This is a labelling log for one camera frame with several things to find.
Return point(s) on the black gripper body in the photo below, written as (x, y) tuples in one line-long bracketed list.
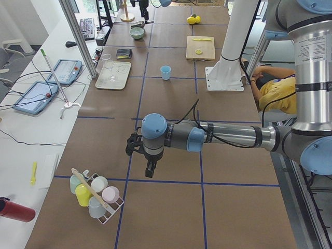
[(152, 158)]

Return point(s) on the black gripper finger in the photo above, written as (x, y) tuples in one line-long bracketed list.
[(150, 168)]

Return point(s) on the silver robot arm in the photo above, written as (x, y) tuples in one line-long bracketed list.
[(292, 19), (306, 93)]

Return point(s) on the white plastic cup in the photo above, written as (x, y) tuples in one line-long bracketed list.
[(99, 184)]

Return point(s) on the pink plastic cup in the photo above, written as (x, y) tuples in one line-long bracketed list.
[(110, 194)]

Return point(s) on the yellow plastic cup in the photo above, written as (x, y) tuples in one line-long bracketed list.
[(83, 195)]

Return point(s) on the green plastic cup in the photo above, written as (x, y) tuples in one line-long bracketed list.
[(74, 182)]

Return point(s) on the pale blue plastic cup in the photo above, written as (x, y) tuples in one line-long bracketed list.
[(95, 208)]

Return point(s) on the light blue plastic cup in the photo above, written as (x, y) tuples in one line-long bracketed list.
[(165, 72)]

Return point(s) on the yellow whole lemon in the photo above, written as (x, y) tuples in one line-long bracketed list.
[(197, 19), (191, 20)]

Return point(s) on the cream bear serving tray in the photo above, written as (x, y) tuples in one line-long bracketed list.
[(121, 71)]

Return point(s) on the clear wine glass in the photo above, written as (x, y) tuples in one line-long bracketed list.
[(109, 65)]

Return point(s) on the grey folded cloth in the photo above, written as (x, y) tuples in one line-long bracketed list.
[(124, 53)]

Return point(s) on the blue teach pendant far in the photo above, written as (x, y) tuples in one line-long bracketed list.
[(67, 71)]

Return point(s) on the blue teach pendant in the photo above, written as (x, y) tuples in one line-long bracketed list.
[(67, 71), (36, 98)]

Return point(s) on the blue teach pendant near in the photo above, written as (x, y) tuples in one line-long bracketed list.
[(36, 98)]

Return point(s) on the green bowl of ice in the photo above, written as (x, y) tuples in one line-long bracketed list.
[(137, 33)]

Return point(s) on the bamboo cutting board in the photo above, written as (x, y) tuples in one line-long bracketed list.
[(207, 48)]

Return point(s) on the steel ice scoop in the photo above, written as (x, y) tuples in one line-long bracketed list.
[(140, 24)]

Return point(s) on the black computer mouse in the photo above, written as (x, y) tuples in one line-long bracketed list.
[(69, 44)]

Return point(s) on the yellow plastic knife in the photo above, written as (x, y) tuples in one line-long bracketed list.
[(201, 39)]

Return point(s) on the round wooden stand base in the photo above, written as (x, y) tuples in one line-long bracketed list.
[(126, 16)]

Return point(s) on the black keyboard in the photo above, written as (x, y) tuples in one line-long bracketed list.
[(87, 28)]

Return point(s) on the person in yellow shirt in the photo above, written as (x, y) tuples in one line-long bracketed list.
[(273, 88)]

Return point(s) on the red water bottle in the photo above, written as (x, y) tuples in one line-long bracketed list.
[(16, 211)]

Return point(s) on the white wire cup rack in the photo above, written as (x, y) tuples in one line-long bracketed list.
[(112, 208)]

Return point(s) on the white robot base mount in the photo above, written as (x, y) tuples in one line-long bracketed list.
[(226, 74)]

